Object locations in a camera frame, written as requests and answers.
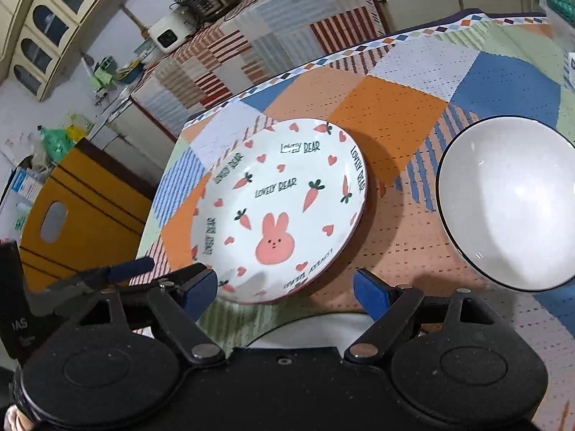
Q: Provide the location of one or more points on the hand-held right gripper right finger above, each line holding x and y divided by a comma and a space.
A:
369, 294

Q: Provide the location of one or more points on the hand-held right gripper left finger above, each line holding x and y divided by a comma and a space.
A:
203, 288

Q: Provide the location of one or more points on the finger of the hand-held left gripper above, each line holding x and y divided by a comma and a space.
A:
130, 268

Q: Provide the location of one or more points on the white rabbit print plate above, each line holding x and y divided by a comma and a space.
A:
274, 215

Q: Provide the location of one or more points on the white bowl with black rim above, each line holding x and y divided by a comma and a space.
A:
507, 206

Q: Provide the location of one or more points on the white cloth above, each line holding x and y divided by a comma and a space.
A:
314, 330

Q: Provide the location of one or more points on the blue and white box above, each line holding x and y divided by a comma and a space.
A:
27, 184

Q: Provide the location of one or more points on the green plastic bag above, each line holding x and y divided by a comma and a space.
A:
56, 143

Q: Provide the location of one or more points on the yellow plastic bag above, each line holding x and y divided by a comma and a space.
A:
78, 126

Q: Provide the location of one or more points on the patchwork checked tablecloth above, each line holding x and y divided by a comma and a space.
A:
404, 98

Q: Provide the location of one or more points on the white rice cooker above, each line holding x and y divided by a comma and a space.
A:
167, 31

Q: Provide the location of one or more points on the striped patchwork counter cloth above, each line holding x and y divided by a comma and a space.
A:
251, 49

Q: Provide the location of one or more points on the white low cabinet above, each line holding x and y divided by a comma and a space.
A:
449, 2

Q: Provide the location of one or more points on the clear plastic container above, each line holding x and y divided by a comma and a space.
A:
559, 18

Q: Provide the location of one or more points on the cream wall cabinet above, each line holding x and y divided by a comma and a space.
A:
49, 22

